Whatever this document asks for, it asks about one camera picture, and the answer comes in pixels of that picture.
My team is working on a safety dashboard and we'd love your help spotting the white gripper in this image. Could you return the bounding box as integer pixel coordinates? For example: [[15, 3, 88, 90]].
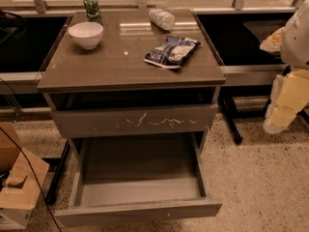
[[260, 27, 309, 134]]

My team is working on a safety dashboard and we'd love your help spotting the blue chip bag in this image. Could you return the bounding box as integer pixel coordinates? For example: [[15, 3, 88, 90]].
[[144, 35, 201, 70]]

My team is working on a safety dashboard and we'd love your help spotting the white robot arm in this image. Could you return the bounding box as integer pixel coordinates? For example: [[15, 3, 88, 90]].
[[260, 0, 309, 134]]

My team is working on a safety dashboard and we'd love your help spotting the grey drawer cabinet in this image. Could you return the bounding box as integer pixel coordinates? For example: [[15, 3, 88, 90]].
[[37, 8, 227, 163]]

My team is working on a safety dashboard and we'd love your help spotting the open grey drawer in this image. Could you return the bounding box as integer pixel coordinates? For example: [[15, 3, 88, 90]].
[[55, 132, 222, 226]]

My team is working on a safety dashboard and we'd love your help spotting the black table leg right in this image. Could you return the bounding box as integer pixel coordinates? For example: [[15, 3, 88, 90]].
[[218, 97, 242, 145]]

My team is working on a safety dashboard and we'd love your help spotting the black table leg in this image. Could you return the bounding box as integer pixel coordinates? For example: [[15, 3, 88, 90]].
[[218, 97, 242, 145], [43, 142, 70, 205]]

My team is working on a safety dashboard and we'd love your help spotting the clear plastic water bottle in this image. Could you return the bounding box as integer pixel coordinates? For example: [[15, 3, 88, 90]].
[[149, 9, 175, 31]]

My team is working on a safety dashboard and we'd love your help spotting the white bowl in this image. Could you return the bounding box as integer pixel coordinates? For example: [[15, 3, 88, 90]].
[[69, 22, 103, 49]]

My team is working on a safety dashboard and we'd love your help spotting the green soda can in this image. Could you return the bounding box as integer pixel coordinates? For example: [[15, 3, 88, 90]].
[[83, 0, 102, 24]]

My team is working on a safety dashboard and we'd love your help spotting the black table leg left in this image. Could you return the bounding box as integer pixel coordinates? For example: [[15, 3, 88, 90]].
[[43, 142, 70, 205]]

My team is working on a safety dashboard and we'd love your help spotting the cardboard box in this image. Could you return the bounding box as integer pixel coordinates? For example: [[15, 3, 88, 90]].
[[0, 123, 49, 230]]

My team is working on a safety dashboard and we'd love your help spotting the black cable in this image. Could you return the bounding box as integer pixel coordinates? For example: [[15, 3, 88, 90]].
[[0, 77, 63, 232]]

